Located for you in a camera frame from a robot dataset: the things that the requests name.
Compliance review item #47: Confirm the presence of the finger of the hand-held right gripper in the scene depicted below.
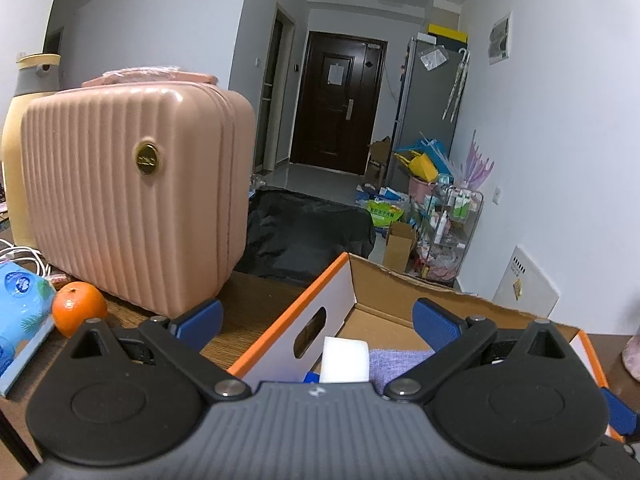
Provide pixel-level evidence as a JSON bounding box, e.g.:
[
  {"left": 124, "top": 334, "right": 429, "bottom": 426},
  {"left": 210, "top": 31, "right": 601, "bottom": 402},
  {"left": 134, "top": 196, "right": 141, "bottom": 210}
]
[{"left": 601, "top": 386, "right": 640, "bottom": 461}]

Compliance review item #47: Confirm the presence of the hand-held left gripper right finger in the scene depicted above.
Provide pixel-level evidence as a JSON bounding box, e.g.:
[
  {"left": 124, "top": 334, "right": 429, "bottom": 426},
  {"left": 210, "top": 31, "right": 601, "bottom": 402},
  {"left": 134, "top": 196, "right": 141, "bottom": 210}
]
[{"left": 384, "top": 297, "right": 573, "bottom": 403}]

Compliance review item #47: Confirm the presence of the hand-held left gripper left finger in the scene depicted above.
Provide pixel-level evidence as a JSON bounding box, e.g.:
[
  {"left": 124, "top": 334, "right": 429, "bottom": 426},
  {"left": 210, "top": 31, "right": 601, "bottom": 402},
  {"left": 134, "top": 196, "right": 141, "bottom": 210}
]
[{"left": 62, "top": 297, "right": 253, "bottom": 403}]

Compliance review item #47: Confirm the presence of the purple towel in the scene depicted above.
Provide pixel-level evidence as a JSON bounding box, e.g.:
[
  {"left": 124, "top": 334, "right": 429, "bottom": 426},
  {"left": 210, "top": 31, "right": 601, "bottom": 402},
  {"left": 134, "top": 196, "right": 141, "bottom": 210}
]
[{"left": 369, "top": 349, "right": 436, "bottom": 396}]

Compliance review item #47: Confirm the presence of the orange-edged cardboard box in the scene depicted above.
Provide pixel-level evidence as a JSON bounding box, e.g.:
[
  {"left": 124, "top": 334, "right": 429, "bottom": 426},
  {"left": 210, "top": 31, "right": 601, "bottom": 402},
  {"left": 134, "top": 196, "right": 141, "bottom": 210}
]
[{"left": 227, "top": 251, "right": 626, "bottom": 441}]

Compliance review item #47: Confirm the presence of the mottled purple vase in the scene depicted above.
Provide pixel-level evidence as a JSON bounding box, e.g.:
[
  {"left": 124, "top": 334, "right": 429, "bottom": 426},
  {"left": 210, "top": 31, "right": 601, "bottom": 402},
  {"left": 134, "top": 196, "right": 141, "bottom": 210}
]
[{"left": 607, "top": 332, "right": 640, "bottom": 397}]

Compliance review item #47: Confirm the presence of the small cardboard carton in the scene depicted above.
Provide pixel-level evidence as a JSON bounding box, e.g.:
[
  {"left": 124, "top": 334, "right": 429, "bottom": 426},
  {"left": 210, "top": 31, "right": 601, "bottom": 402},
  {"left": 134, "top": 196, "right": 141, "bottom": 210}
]
[{"left": 382, "top": 221, "right": 420, "bottom": 273}]

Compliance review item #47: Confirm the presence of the metal trolley rack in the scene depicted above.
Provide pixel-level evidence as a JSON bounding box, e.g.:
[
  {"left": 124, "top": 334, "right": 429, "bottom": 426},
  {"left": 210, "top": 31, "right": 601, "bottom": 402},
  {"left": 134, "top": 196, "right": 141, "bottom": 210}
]
[{"left": 415, "top": 174, "right": 485, "bottom": 286}]

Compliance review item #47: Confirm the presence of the white leaning board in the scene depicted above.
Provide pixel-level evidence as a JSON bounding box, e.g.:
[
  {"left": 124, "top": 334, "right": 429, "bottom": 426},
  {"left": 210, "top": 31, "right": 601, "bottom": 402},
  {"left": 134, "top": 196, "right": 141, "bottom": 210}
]
[{"left": 492, "top": 245, "right": 561, "bottom": 321}]

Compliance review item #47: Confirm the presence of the orange fruit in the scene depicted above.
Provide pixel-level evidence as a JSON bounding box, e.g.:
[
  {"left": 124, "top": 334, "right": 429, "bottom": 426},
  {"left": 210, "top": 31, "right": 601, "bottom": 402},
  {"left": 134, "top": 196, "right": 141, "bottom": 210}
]
[{"left": 51, "top": 281, "right": 108, "bottom": 338}]

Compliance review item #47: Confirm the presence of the green printed bag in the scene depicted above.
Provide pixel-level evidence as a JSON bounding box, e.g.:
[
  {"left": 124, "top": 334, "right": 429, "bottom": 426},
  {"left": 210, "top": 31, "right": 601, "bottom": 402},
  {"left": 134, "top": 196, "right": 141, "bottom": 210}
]
[{"left": 365, "top": 197, "right": 405, "bottom": 226}]

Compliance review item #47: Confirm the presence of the pink ribbed suitcase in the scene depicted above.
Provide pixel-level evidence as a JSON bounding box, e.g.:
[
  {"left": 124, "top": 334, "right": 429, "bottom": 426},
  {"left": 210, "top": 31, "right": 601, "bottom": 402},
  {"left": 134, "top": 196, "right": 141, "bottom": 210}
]
[{"left": 20, "top": 79, "right": 257, "bottom": 320}]

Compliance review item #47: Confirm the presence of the black duffel bag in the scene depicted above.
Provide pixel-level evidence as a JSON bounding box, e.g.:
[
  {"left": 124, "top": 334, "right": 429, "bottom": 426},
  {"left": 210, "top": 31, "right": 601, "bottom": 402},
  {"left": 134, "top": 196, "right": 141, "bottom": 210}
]
[{"left": 235, "top": 189, "right": 377, "bottom": 286}]

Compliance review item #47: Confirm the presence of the pink waste bin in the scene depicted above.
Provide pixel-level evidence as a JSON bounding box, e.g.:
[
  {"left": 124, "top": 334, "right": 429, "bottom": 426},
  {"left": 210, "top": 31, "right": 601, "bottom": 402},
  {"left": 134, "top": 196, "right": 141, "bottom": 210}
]
[{"left": 407, "top": 175, "right": 441, "bottom": 203}]

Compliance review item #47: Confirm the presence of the white and blue bag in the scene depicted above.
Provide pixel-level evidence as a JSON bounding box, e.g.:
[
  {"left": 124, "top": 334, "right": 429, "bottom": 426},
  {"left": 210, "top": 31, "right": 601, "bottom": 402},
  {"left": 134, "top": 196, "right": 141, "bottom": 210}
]
[{"left": 355, "top": 184, "right": 411, "bottom": 206}]

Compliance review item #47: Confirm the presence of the yellow shopping bag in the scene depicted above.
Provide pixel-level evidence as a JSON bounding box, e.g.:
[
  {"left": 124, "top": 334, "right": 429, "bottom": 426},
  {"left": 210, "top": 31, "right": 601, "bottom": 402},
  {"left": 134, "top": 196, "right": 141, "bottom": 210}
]
[{"left": 397, "top": 152, "right": 441, "bottom": 183}]

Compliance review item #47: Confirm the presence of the purple folded umbrella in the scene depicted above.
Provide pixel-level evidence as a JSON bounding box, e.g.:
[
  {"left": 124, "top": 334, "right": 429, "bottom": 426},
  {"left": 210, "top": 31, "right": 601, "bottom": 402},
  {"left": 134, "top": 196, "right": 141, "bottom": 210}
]
[{"left": 462, "top": 129, "right": 496, "bottom": 191}]

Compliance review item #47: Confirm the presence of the open brown carton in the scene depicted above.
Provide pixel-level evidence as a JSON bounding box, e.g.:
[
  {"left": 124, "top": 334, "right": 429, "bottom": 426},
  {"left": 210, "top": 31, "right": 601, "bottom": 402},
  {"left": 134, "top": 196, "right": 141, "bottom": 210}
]
[{"left": 366, "top": 136, "right": 393, "bottom": 186}]

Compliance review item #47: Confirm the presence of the blue shopping bag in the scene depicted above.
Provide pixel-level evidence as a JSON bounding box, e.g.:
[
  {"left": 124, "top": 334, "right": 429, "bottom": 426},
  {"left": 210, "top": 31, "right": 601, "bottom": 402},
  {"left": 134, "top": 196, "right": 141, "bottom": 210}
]
[{"left": 395, "top": 135, "right": 451, "bottom": 171}]

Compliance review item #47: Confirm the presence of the blue tissue pack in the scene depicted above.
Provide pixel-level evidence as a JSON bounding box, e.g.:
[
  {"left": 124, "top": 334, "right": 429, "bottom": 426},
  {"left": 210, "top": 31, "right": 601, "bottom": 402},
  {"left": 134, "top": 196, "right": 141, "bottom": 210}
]
[{"left": 0, "top": 260, "right": 57, "bottom": 401}]

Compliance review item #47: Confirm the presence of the grey refrigerator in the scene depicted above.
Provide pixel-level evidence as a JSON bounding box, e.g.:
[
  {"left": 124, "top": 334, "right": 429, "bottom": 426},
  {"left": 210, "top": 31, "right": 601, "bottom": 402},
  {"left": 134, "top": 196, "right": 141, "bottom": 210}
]
[{"left": 387, "top": 36, "right": 468, "bottom": 191}]

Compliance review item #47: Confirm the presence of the dark brown entrance door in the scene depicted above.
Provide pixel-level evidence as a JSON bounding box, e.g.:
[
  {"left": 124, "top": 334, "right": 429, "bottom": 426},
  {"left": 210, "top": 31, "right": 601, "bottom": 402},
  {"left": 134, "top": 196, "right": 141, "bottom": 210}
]
[{"left": 289, "top": 31, "right": 388, "bottom": 177}]

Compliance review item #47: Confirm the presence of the dark side door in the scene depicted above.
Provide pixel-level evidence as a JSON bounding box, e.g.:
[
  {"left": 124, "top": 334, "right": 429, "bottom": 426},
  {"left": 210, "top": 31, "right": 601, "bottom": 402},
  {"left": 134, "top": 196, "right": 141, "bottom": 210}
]
[{"left": 254, "top": 2, "right": 297, "bottom": 173}]

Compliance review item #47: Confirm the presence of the white folded umbrella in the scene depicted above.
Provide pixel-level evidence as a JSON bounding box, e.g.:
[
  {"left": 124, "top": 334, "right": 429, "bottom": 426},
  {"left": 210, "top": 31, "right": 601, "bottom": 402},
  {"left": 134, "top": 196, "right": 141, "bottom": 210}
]
[{"left": 442, "top": 49, "right": 472, "bottom": 123}]

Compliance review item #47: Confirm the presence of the yellow thermos bottle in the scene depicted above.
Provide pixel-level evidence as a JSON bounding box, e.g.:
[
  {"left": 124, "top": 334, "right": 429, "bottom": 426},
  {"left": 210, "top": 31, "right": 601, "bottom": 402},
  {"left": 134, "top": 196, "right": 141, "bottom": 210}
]
[{"left": 0, "top": 53, "right": 62, "bottom": 251}]

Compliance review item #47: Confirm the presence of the clear plastic pouch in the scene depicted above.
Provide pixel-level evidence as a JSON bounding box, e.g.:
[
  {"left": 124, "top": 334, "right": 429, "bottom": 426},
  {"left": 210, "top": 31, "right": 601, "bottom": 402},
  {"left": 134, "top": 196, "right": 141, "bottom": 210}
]
[{"left": 419, "top": 49, "right": 448, "bottom": 72}]

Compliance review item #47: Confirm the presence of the white electrical panel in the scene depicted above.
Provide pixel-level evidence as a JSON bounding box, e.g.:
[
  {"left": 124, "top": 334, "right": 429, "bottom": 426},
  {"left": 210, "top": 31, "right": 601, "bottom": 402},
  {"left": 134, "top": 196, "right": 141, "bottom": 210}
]
[{"left": 487, "top": 10, "right": 513, "bottom": 66}]

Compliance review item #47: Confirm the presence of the yellow and dark box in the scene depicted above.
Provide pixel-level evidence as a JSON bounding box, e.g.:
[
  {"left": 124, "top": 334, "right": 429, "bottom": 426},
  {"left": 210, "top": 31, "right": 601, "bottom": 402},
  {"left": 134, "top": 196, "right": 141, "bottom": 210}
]
[{"left": 427, "top": 22, "right": 468, "bottom": 50}]

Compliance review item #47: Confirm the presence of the white cable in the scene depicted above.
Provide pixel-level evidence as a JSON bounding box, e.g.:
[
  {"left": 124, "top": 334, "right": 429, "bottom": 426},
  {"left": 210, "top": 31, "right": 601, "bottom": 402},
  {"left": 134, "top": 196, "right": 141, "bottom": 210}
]
[{"left": 0, "top": 240, "right": 51, "bottom": 278}]

